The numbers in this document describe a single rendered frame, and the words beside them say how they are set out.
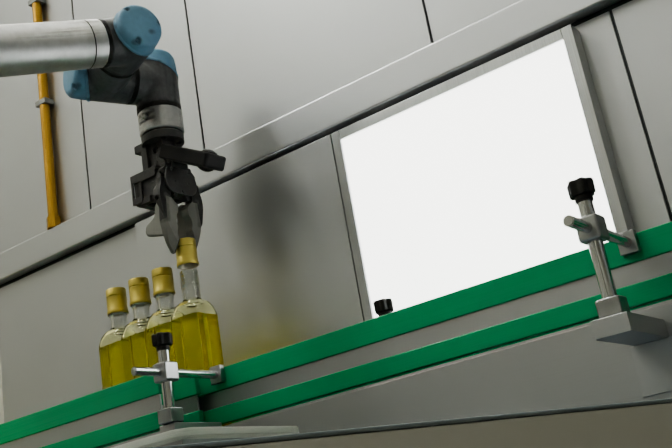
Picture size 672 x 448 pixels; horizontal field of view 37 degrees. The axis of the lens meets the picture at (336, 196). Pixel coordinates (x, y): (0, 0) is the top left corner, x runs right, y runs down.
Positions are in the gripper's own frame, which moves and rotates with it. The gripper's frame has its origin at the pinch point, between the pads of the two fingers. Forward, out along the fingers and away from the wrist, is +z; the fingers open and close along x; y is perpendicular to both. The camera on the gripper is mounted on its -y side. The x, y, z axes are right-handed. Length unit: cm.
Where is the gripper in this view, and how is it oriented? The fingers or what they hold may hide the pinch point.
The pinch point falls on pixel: (185, 245)
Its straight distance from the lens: 163.7
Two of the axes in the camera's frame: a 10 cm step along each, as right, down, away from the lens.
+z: 1.7, 9.3, -3.3
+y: -8.0, 3.2, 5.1
